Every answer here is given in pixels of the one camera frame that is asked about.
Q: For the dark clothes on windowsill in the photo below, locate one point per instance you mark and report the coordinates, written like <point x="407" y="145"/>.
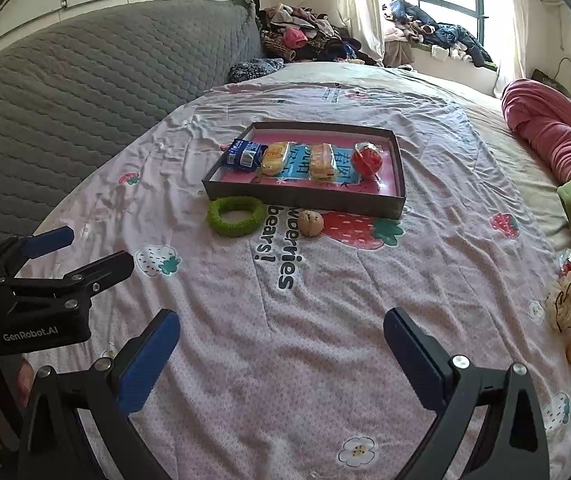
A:
<point x="445" y="32"/>

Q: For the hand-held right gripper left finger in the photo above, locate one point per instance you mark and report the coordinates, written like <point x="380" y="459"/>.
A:
<point x="145" y="365"/>

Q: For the strawberry printed bed sheet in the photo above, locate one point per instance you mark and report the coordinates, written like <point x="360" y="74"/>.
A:
<point x="315" y="310"/>

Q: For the beige bed sheet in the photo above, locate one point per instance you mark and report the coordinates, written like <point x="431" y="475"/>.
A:
<point x="510" y="160"/>

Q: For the red and white snack packet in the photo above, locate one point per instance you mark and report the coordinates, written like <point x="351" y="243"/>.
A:
<point x="368" y="160"/>

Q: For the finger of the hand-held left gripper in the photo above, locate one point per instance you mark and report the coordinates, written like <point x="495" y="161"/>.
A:
<point x="48" y="241"/>
<point x="100" y="272"/>

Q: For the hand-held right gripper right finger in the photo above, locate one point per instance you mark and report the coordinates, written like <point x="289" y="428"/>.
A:
<point x="415" y="360"/>

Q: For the pink blanket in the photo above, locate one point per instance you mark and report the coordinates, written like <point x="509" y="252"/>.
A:
<point x="550" y="125"/>

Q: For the brown cloth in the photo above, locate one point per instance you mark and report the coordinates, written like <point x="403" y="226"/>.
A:
<point x="398" y="55"/>

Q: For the pink book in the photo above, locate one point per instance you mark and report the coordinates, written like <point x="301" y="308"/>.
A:
<point x="385" y="185"/>

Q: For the white curtain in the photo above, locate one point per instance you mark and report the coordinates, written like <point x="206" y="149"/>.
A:
<point x="360" y="5"/>
<point x="515" y="20"/>

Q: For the yellow bread packet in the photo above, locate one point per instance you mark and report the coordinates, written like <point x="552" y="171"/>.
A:
<point x="275" y="157"/>
<point x="323" y="162"/>

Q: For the pile of mixed clothes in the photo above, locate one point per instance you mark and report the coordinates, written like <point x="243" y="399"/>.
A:
<point x="310" y="35"/>

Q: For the brown walnut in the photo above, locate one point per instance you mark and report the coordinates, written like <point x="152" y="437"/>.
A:
<point x="311" y="223"/>

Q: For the blue cookie packet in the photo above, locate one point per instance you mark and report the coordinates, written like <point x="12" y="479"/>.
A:
<point x="242" y="156"/>

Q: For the dark patterned cloth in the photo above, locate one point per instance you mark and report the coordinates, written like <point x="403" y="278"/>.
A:
<point x="255" y="70"/>

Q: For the grey quilted headboard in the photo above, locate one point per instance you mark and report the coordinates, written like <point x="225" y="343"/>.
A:
<point x="90" y="75"/>

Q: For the dark cardboard box tray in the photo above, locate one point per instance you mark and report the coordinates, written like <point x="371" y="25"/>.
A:
<point x="305" y="205"/>

